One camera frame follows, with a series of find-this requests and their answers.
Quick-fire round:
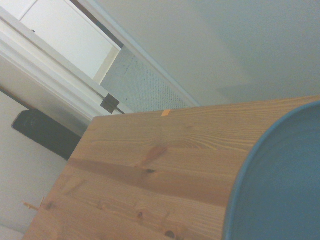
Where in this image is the white door frame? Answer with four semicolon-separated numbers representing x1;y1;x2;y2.
0;7;126;126

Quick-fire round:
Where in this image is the brass door hinge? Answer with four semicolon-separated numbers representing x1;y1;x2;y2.
100;93;120;115

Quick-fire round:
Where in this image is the white open door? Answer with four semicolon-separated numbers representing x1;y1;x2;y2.
19;0;122;85

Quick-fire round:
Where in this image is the black speaker box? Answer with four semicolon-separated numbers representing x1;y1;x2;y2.
11;108;83;161

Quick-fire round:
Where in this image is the teal round plate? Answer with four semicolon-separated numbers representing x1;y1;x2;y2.
223;101;320;240

